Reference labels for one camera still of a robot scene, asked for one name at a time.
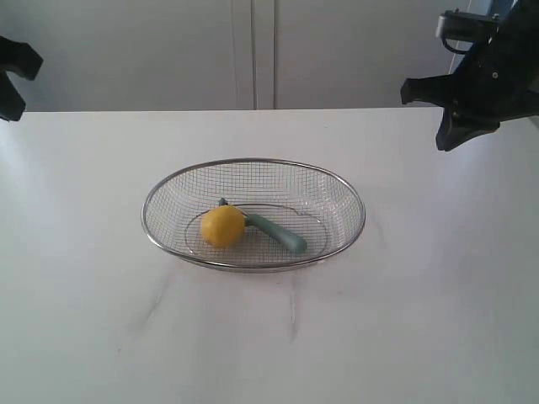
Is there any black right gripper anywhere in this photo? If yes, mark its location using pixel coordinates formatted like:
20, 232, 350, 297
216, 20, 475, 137
400, 16, 538, 152

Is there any teal handled peeler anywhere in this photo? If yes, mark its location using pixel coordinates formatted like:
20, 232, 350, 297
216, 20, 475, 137
217, 199, 307, 253

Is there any yellow lemon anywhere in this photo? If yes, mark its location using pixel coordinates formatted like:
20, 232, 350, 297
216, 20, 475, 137
200, 205, 245, 248

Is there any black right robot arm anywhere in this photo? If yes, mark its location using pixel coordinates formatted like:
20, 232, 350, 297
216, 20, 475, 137
400, 1, 538, 152

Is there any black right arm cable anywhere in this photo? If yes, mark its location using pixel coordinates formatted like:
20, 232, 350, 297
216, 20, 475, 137
440, 37, 475, 55

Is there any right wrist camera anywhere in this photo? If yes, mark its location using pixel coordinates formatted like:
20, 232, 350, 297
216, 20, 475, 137
435, 10, 500, 43

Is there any wire mesh metal basket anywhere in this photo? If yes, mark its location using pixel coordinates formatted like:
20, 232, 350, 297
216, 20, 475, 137
141, 157, 366, 274

